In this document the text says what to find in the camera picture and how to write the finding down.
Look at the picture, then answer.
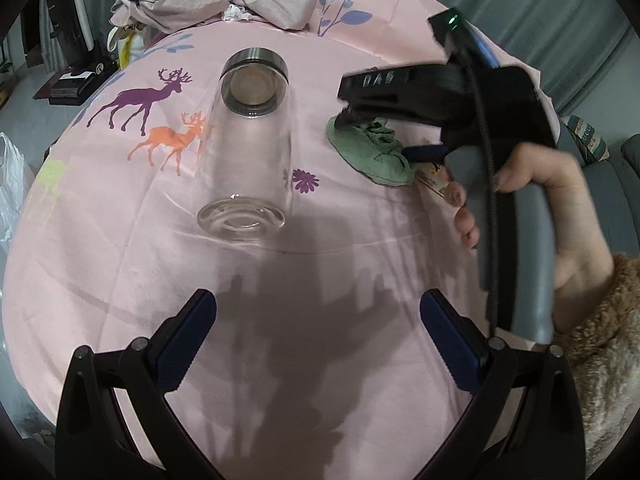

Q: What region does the pink printed tablecloth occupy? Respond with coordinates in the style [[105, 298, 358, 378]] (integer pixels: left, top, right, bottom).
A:
[[1, 0, 591, 480]]

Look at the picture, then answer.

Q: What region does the yellow printed packet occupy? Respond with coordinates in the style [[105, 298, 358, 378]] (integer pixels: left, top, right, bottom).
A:
[[414, 161, 454, 199]]

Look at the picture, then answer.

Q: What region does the clear plastic bag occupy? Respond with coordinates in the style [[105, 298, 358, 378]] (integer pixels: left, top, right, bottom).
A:
[[0, 132, 27, 247]]

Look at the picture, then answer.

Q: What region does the person's right hand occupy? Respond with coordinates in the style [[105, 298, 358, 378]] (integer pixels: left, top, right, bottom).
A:
[[442, 141, 617, 336]]

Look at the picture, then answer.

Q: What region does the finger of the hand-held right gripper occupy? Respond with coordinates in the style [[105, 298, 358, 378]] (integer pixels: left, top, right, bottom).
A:
[[339, 102, 401, 132], [400, 144, 454, 164]]

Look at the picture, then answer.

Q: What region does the grey curtain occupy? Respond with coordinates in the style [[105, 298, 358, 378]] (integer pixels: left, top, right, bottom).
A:
[[345, 0, 640, 118]]

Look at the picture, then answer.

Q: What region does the clear glass jar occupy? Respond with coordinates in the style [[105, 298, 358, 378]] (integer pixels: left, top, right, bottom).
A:
[[196, 47, 296, 247]]

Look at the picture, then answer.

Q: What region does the grey sofa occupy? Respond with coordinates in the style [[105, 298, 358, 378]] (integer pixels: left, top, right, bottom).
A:
[[556, 115, 640, 263]]

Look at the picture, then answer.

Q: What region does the dark tray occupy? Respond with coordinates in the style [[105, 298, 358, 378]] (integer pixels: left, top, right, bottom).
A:
[[32, 54, 120, 107]]

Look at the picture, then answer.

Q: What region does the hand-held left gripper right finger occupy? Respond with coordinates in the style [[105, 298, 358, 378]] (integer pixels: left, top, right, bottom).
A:
[[420, 289, 587, 480]]

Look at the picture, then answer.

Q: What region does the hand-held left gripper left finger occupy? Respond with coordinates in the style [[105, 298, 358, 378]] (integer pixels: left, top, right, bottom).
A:
[[55, 289, 221, 480]]

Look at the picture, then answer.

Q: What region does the black flat board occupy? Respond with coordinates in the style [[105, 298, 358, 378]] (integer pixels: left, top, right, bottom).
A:
[[44, 0, 97, 69]]

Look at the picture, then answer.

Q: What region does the person's right forearm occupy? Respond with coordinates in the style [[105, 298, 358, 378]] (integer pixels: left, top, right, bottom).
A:
[[552, 252, 640, 479]]

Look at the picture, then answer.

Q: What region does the green cloth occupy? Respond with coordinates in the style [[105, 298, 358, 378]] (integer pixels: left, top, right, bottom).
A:
[[326, 114, 417, 189]]

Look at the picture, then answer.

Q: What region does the white yellow cloth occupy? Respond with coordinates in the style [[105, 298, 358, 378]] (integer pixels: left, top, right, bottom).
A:
[[107, 24, 140, 70]]

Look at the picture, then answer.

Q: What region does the patterned pillow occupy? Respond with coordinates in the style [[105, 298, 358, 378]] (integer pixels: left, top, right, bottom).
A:
[[561, 114, 612, 164]]

